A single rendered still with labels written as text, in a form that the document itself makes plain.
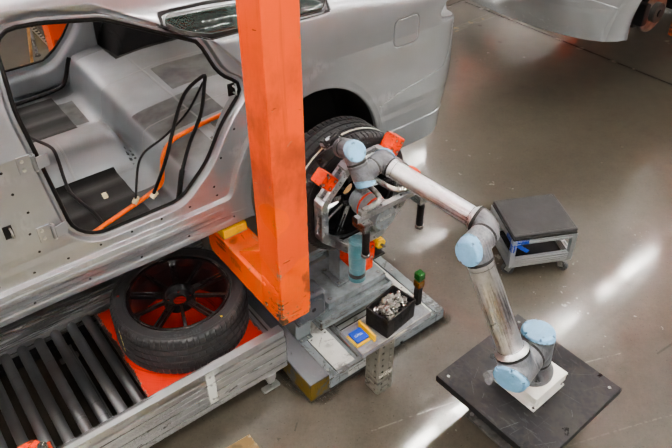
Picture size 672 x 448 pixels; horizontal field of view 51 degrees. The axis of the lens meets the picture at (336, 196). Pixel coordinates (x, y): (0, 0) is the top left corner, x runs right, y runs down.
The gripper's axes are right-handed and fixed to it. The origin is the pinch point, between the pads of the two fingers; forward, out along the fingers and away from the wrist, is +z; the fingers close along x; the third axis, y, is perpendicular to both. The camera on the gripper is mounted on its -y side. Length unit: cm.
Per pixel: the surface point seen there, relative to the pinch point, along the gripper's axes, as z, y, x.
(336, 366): 10, -63, -97
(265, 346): 5, -82, -58
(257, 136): -45, -28, 35
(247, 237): 27, -52, -18
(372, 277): 36, -15, -89
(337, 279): 41, -30, -77
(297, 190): -39.5, -28.2, 5.9
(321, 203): -7.6, -18.4, -18.1
